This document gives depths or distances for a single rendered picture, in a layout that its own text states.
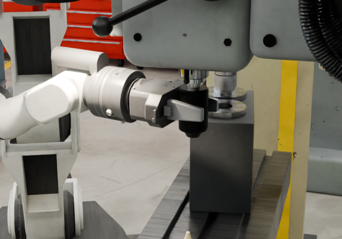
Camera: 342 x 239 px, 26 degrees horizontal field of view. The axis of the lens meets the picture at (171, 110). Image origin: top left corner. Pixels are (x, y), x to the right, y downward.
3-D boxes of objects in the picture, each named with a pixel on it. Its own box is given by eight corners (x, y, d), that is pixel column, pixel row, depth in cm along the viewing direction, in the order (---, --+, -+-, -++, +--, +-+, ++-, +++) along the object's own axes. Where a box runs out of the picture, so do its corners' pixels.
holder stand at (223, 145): (188, 211, 144) (189, 114, 138) (196, 168, 165) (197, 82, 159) (251, 214, 143) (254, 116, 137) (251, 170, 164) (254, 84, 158)
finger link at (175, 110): (203, 124, 115) (168, 117, 118) (204, 104, 114) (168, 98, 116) (198, 127, 113) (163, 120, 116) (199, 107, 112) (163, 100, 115)
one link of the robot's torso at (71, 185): (13, 217, 217) (10, 175, 213) (82, 212, 220) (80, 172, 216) (8, 251, 198) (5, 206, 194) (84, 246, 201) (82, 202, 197)
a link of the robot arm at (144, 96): (156, 86, 112) (91, 76, 118) (156, 145, 115) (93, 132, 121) (194, 67, 123) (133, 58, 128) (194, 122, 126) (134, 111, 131)
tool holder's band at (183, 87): (192, 99, 114) (192, 93, 113) (172, 92, 117) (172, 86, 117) (214, 93, 116) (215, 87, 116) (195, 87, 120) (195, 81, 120)
